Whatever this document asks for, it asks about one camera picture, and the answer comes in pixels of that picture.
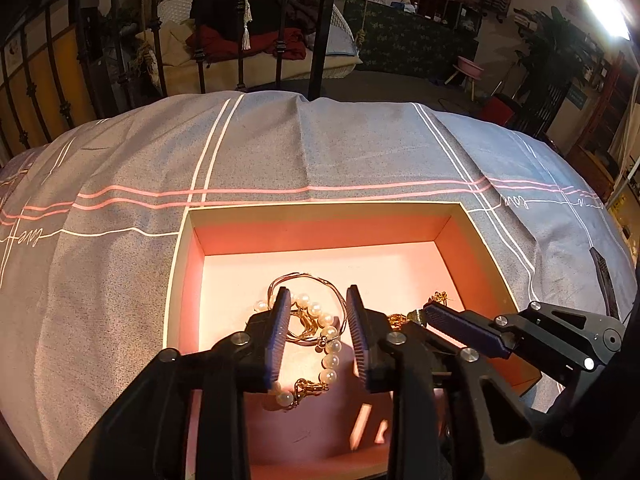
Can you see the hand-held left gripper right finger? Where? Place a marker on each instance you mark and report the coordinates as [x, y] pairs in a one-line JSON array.
[[357, 335]]

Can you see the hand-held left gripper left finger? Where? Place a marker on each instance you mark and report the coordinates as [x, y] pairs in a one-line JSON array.
[[280, 340]]

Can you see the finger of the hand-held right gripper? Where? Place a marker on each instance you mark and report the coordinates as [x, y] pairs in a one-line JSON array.
[[450, 322], [602, 277]]

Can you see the thin gold bangle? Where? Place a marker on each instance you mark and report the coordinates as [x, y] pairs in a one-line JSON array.
[[300, 277]]

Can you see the grey box with pink inside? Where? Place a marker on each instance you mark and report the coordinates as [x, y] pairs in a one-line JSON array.
[[325, 260]]

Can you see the red bin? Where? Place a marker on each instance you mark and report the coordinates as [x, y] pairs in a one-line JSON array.
[[497, 110]]

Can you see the dark potted plant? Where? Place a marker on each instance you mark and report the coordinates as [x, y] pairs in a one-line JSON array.
[[555, 60]]

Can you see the pink stool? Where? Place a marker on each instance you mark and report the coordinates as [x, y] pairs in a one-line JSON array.
[[467, 65]]

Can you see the white floor lamp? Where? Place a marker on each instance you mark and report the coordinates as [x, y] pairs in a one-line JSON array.
[[607, 5]]

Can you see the green patterned counter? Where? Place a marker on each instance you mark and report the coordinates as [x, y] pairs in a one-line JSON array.
[[400, 35]]

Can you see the red cloth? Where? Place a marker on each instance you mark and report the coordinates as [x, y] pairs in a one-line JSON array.
[[220, 42]]

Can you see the yellow wooden panel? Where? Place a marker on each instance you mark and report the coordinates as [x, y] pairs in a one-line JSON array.
[[75, 85]]

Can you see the black clothes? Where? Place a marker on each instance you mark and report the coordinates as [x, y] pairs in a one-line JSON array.
[[220, 7]]

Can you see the small wall rack with bottles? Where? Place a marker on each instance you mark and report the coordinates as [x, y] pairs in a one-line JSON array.
[[495, 2]]

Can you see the black metal bed frame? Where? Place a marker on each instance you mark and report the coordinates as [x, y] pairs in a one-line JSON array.
[[320, 35]]

